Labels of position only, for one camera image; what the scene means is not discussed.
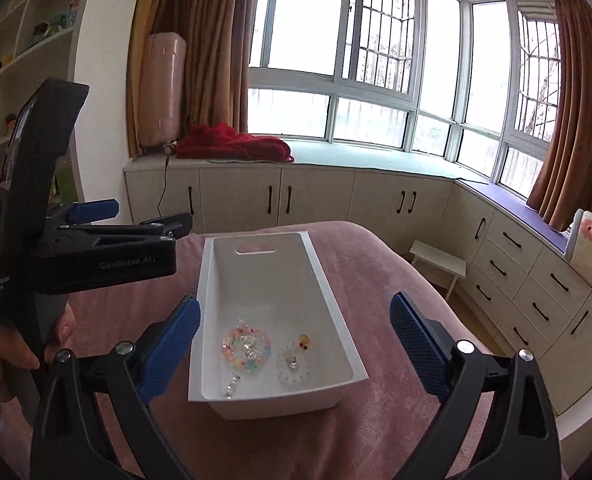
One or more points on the white bookshelf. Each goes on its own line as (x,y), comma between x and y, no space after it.
(25,20)

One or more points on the pearl earrings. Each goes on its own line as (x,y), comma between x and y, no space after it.
(250,349)

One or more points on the white stool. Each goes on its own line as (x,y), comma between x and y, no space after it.
(436,260)

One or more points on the cream window seat cabinets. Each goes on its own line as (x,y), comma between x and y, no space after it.
(316,195)

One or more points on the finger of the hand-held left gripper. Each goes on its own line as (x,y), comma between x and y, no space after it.
(165,225)
(95,210)

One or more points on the brown curtain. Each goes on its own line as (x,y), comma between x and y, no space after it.
(200,35)
(576,110)

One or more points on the purple seat mat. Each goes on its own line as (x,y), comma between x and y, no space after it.
(516,215)

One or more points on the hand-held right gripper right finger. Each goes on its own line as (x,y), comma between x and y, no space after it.
(421,345)

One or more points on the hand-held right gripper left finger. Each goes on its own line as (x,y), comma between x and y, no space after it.
(170,345)

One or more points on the white plastic storage box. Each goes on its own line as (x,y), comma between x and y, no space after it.
(256,405)

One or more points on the pink portable heater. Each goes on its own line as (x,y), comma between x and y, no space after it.
(161,90)

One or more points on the person's left hand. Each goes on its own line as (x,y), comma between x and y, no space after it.
(5,347)

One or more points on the green seat mat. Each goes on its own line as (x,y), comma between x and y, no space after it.
(376,157)

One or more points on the red blanket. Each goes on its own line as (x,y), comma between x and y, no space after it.
(235,145)

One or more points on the bay window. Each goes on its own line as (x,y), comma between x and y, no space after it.
(326,35)

